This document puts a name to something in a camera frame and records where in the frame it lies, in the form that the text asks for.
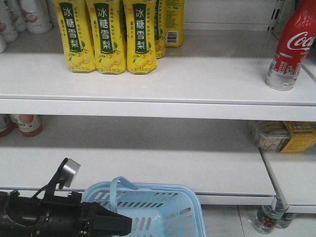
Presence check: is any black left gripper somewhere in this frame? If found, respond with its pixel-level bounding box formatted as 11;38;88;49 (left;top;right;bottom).
32;192;132;237

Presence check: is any light blue plastic basket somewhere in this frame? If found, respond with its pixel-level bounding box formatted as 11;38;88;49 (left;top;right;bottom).
82;176;206;237

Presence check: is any red coca cola aluminium bottle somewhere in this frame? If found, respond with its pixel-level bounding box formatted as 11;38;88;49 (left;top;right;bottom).
265;0;316;91

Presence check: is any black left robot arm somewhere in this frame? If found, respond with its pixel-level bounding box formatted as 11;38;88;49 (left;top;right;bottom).
0;191;132;237

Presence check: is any orange C100 juice bottle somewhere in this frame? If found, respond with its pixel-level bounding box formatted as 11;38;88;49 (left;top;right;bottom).
10;114;43;137

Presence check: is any white metal shelf unit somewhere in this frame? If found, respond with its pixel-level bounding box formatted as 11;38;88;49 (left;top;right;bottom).
0;0;316;237

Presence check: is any clear water bottle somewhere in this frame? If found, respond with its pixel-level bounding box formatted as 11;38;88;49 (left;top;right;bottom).
253;205;285;235

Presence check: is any clear cookie box yellow label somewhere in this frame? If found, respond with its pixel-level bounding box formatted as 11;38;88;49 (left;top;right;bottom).
249;120;316;153

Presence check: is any yellow pear drink bottle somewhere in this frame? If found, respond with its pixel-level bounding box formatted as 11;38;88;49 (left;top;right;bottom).
53;0;96;73
86;0;126;75
123;0;158;75

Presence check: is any white peach drink bottle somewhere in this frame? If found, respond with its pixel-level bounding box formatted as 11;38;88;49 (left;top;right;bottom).
0;0;19;43
18;0;52;34

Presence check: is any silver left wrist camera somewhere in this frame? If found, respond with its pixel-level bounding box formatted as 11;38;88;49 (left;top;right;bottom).
50;158;80;190

